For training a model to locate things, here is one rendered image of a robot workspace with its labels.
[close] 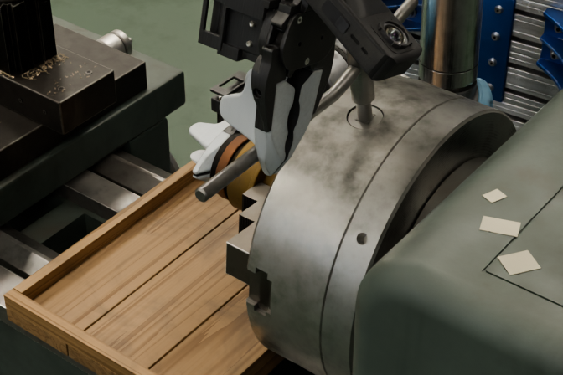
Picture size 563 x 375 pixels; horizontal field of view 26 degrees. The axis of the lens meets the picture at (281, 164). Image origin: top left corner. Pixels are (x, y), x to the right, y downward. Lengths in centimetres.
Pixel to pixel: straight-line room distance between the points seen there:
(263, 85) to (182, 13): 293
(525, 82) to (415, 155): 77
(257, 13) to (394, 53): 11
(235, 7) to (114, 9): 296
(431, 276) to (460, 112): 26
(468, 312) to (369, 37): 22
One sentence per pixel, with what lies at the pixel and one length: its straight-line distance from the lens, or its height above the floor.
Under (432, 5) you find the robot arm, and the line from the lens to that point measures 151.
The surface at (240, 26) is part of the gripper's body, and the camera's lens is 93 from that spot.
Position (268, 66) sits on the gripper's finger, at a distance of 91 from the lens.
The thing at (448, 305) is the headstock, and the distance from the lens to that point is 92.
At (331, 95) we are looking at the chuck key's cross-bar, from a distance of 105.
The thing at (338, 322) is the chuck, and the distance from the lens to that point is 111.
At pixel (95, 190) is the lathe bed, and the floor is 87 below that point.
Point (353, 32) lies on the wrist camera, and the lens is 87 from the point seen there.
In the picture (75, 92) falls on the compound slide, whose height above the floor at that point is 102.
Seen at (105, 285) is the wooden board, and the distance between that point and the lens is 149.
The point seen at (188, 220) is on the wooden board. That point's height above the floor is 88.
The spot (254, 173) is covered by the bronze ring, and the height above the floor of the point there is 111.
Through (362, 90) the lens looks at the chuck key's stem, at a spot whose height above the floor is 127.
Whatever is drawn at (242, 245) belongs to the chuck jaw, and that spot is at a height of 111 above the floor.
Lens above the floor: 187
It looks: 36 degrees down
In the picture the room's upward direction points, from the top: straight up
